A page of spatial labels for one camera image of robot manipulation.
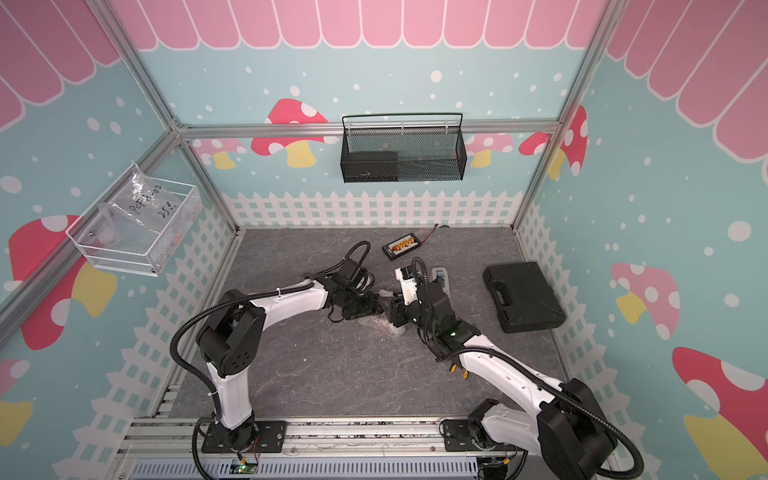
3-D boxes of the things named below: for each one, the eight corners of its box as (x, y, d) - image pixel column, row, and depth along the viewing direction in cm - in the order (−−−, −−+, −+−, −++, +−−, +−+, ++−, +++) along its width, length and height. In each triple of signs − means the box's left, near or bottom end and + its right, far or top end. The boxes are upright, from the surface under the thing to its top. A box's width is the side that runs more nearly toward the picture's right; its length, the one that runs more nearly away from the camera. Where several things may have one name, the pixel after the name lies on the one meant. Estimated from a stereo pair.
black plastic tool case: (503, 335, 94) (509, 325, 89) (481, 277, 108) (485, 266, 103) (559, 328, 95) (569, 318, 90) (531, 272, 110) (537, 261, 105)
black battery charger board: (389, 260, 112) (389, 257, 111) (380, 249, 116) (380, 246, 114) (421, 245, 117) (421, 242, 115) (411, 235, 121) (411, 231, 119)
